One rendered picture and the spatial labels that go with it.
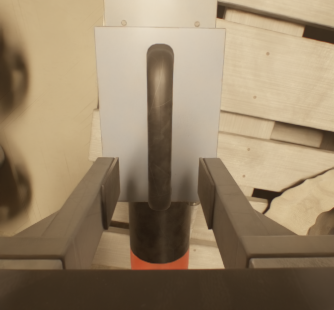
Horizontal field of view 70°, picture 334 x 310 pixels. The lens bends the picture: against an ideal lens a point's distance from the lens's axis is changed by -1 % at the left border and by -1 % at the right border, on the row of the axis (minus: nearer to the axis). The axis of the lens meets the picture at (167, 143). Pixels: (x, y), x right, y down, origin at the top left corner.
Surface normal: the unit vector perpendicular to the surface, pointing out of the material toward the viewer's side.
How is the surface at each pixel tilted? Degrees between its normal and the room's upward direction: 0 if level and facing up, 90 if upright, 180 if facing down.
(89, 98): 0
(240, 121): 0
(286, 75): 0
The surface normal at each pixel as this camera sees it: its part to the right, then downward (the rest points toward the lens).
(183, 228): 0.74, 0.20
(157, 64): 0.03, -0.22
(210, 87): 0.02, 0.29
